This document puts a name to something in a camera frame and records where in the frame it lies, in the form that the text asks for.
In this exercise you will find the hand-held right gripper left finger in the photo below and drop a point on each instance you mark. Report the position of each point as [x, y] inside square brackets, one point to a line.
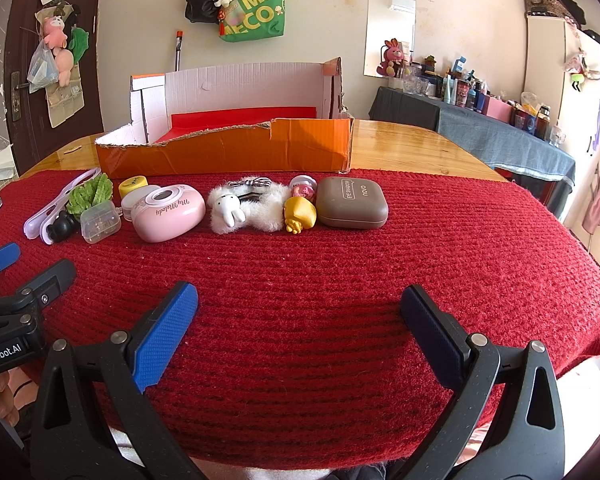
[167, 335]

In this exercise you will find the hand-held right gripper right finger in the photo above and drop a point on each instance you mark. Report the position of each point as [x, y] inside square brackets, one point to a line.
[432, 340]

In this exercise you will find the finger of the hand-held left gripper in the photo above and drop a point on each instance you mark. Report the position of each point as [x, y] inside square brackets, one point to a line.
[1, 256]
[55, 277]

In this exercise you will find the lilac plastic clip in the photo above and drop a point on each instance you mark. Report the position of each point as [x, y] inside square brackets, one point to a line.
[32, 225]

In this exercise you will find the black mouse figure toy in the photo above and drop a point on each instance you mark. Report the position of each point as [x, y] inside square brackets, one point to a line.
[62, 229]

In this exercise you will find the clear plastic small box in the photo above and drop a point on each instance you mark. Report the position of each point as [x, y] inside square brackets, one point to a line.
[100, 225]

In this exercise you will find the green fuzzy hair clip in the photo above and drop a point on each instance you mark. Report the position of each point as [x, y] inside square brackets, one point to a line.
[87, 197]

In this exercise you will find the white round jar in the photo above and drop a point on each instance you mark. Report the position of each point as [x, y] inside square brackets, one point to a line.
[131, 206]

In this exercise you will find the pink rounded case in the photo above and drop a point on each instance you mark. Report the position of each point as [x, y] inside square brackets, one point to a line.
[170, 217]

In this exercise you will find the yellow lid small jar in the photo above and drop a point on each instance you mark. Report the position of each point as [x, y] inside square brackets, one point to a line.
[132, 185]

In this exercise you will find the white fluffy rabbit hair claw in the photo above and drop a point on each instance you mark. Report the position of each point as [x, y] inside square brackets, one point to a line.
[260, 210]

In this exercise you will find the brown eyeshadow case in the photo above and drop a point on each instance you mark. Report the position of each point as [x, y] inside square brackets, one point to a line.
[352, 202]

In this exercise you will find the pink and yellow doll toy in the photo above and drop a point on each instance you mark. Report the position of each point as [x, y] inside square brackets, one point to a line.
[300, 212]

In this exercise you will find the orange cardboard box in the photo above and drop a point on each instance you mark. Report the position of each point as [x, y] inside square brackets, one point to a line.
[230, 155]

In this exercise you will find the person's left hand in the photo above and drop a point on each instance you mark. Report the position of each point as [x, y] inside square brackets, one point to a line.
[7, 397]

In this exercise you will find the small paper tag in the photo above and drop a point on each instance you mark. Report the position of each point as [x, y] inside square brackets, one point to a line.
[72, 149]

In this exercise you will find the red knitted table cloth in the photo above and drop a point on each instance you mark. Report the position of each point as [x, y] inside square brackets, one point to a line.
[305, 270]

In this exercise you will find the beige hanging organizer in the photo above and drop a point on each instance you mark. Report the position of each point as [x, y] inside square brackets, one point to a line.
[65, 107]

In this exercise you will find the clear plastic bag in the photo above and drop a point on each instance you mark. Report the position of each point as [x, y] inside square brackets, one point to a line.
[40, 72]

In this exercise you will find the pale pink pig plush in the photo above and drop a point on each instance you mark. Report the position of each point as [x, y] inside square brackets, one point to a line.
[64, 65]

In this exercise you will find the grey-blue side table cloth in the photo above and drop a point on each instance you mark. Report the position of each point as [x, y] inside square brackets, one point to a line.
[480, 130]

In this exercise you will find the pink plush toy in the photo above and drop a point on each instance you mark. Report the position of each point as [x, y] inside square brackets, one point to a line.
[55, 32]

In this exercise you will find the green plush toy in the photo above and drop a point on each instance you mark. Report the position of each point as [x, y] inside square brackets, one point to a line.
[80, 40]

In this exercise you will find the dark brown door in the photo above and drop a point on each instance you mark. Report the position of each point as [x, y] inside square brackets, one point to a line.
[20, 25]

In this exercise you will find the table with cluttered items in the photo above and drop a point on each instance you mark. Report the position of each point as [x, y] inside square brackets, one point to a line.
[472, 95]

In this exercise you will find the silver pole with orange tip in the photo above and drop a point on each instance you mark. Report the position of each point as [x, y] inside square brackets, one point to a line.
[178, 50]

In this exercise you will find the pink rabbit plush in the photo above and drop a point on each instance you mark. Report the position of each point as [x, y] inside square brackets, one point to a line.
[391, 57]

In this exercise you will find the white wardrobe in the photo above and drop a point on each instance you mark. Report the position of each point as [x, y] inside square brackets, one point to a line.
[545, 60]

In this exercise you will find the orange tassel charm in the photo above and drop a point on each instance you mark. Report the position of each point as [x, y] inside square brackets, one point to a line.
[222, 25]

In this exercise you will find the hanging plush with green feet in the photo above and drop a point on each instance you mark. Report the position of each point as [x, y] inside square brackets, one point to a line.
[575, 65]

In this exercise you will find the green tote bag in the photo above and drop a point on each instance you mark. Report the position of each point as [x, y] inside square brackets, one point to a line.
[260, 10]

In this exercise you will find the patterned storage bag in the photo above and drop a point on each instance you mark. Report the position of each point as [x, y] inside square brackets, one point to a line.
[540, 2]

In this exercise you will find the black cloth bag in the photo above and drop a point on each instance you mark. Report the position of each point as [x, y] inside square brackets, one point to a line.
[572, 5]

